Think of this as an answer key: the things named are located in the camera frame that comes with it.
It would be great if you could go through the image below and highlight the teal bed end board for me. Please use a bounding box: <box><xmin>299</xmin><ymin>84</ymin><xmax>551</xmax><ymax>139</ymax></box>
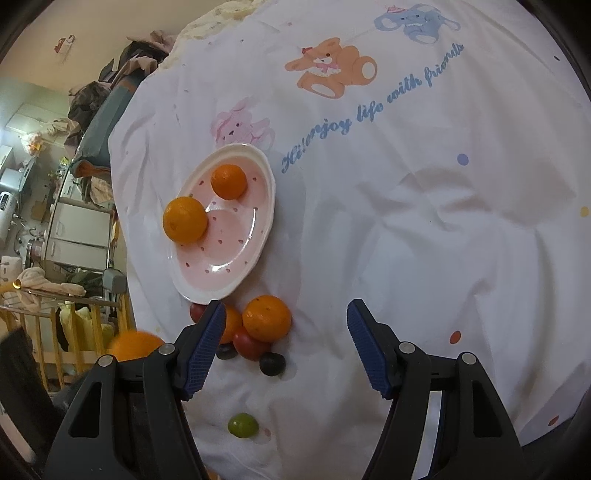
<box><xmin>74</xmin><ymin>69</ymin><xmax>146</xmax><ymax>178</ymax></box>

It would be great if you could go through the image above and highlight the white printed bedsheet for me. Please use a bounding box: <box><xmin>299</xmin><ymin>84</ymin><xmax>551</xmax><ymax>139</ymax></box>
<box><xmin>108</xmin><ymin>0</ymin><xmax>591</xmax><ymax>480</ymax></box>

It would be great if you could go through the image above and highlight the yellow wooden rail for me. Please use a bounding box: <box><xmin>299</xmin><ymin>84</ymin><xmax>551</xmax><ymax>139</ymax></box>
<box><xmin>0</xmin><ymin>279</ymin><xmax>134</xmax><ymax>395</ymax></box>

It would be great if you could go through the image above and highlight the medium tangerine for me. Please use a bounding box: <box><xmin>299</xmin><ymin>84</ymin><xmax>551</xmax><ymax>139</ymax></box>
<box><xmin>242</xmin><ymin>295</ymin><xmax>293</xmax><ymax>343</ymax></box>

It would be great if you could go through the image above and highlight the pink dotted oval plate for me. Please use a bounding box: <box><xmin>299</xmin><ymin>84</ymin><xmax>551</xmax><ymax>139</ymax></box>
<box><xmin>168</xmin><ymin>143</ymin><xmax>277</xmax><ymax>305</ymax></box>

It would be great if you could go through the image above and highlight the small tangerine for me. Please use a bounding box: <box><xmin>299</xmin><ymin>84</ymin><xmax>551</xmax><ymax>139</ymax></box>
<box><xmin>218</xmin><ymin>305</ymin><xmax>243</xmax><ymax>345</ymax></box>
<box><xmin>211</xmin><ymin>164</ymin><xmax>248</xmax><ymax>200</ymax></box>

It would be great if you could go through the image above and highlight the cream quilt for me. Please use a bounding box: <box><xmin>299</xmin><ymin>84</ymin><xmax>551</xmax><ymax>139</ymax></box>
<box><xmin>161</xmin><ymin>0</ymin><xmax>264</xmax><ymax>70</ymax></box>

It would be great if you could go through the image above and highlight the white cabinet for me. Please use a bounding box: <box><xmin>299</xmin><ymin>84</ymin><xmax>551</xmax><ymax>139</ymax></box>
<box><xmin>45</xmin><ymin>198</ymin><xmax>116</xmax><ymax>269</ymax></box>

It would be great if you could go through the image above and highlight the green grape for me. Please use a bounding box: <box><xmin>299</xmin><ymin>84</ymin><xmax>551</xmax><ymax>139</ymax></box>
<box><xmin>228</xmin><ymin>412</ymin><xmax>259</xmax><ymax>439</ymax></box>

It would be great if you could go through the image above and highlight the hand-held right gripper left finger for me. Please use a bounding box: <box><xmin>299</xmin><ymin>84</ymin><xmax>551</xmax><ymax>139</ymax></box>
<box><xmin>44</xmin><ymin>300</ymin><xmax>227</xmax><ymax>480</ymax></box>

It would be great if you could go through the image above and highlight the large orange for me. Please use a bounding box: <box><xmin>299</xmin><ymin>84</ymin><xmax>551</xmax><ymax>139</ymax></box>
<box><xmin>163</xmin><ymin>196</ymin><xmax>209</xmax><ymax>244</ymax></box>
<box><xmin>110</xmin><ymin>330</ymin><xmax>166</xmax><ymax>363</ymax></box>

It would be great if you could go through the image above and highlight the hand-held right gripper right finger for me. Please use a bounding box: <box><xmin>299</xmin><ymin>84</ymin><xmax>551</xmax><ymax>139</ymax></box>
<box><xmin>346</xmin><ymin>299</ymin><xmax>522</xmax><ymax>480</ymax></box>

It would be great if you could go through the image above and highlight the beige towel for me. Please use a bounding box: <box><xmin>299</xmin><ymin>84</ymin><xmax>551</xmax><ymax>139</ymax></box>
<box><xmin>16</xmin><ymin>268</ymin><xmax>87</xmax><ymax>315</ymax></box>

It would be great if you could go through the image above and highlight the grey square pad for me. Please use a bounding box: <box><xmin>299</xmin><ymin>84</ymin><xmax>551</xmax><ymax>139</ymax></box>
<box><xmin>102</xmin><ymin>270</ymin><xmax>128</xmax><ymax>296</ymax></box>

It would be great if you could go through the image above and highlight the pile of clothes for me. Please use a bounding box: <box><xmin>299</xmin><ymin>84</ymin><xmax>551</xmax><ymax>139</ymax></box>
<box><xmin>68</xmin><ymin>30</ymin><xmax>176</xmax><ymax>139</ymax></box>

